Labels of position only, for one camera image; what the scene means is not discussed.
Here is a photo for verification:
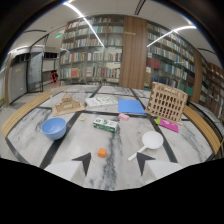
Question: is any tall bookshelf with books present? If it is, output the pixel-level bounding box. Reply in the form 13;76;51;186
58;14;125;85

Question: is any blue book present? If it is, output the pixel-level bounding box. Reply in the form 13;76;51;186
117;98;147;117

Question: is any orange cube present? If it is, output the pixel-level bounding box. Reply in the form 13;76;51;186
97;147;108;159

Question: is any white round paddle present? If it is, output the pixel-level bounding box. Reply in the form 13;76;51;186
127;130;165;162

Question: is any wooden column panel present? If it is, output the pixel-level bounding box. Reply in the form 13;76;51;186
118;15;149;90

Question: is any bookshelf with dark books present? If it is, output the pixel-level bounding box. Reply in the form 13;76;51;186
143;21;205;97

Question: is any white printed booklet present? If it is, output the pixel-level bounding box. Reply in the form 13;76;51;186
84;95;119;108

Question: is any wooden lattice building model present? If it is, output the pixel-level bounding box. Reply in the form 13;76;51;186
144;81;189;123

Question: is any blue plastic bowl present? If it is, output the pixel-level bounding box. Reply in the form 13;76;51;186
41;116;67;141

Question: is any small pink block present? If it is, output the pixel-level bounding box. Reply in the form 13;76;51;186
118;112;130;122

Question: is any green and white box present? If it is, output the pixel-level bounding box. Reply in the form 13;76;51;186
92;117;119;134

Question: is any wooden castle model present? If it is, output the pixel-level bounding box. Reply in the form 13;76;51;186
52;93;86;117

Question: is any red chair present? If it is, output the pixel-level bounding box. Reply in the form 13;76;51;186
49;70;59;87

